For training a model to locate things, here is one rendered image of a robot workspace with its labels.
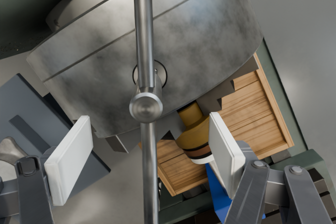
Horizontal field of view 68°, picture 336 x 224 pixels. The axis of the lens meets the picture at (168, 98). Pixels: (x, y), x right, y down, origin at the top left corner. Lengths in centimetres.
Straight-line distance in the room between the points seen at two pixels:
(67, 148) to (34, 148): 73
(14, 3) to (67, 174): 18
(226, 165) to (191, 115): 24
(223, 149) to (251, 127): 52
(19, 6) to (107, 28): 9
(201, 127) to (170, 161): 33
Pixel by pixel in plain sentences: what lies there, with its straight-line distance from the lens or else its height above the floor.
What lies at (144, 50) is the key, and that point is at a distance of 17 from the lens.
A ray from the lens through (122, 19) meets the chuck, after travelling 24.
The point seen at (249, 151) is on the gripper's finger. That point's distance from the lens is 17.
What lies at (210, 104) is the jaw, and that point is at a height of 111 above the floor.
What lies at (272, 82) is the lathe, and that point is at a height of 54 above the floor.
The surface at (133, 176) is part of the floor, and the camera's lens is 188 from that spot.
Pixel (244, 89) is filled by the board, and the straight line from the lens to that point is 64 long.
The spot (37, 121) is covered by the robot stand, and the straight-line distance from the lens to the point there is 91.
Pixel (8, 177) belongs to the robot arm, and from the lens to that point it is 86.
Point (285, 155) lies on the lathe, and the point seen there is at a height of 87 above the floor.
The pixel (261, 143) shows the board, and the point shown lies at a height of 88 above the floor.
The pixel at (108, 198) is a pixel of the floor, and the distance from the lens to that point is 204.
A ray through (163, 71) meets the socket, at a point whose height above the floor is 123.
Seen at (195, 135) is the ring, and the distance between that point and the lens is 40.
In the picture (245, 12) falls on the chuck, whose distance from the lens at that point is 31.
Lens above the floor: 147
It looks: 70 degrees down
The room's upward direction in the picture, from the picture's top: 177 degrees counter-clockwise
